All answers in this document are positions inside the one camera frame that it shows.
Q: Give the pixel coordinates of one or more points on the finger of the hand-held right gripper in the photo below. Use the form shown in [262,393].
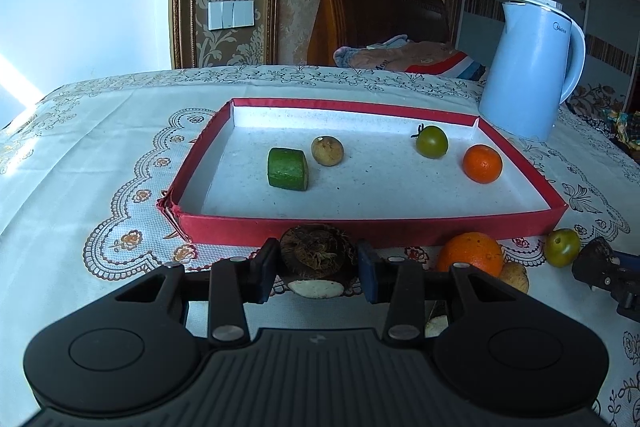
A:
[597,264]

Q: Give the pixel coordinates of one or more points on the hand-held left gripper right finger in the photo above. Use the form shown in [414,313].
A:
[370,274]

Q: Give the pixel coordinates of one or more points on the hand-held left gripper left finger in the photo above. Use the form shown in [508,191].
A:
[267,274]

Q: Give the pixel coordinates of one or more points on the red cardboard box tray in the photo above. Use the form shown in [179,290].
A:
[360,192]

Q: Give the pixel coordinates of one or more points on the green cucumber piece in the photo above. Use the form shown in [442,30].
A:
[287,169]

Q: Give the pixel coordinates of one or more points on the round yellow-brown fruit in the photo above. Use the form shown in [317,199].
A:
[327,151]

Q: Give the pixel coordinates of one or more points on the green tomato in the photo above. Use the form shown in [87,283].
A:
[562,248]
[431,142]

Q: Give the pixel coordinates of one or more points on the small orange mandarin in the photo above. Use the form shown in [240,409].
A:
[482,164]

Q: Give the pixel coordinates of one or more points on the small pale yellow-brown fruit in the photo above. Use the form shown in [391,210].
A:
[516,278]

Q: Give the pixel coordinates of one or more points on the large orange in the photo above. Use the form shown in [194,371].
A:
[470,252]

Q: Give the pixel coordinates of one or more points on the floral bedding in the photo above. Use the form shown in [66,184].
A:
[600,107]

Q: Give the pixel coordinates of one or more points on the light blue electric kettle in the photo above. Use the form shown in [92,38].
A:
[530,72]

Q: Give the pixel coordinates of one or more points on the striped folded blanket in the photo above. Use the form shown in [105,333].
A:
[415,57]

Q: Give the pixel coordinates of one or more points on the brown wooden headboard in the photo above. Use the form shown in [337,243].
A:
[375,7]

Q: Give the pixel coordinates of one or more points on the white wall light switch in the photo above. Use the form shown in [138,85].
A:
[231,15]

